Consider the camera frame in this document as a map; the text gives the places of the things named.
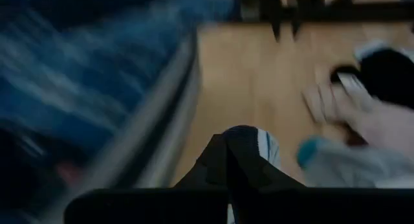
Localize dark sock with white stripes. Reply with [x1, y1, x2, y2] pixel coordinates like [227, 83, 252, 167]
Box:
[222, 125, 281, 224]

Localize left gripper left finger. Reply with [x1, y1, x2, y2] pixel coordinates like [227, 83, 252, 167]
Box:
[174, 135, 229, 188]

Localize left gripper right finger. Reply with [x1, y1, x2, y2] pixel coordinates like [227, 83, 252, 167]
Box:
[228, 142, 305, 188]

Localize grey teal-toed sock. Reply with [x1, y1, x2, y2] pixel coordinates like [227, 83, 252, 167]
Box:
[296, 135, 414, 189]

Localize navy white-striped laundry basket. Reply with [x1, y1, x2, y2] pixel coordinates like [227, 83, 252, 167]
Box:
[0, 0, 242, 224]

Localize blue plaid garment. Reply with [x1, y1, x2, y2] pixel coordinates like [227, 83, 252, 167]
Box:
[0, 3, 195, 149]

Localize black garment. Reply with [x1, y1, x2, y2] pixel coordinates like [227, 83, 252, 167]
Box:
[329, 47, 414, 110]

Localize pale pink garment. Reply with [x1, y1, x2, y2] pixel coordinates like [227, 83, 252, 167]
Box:
[302, 73, 414, 157]

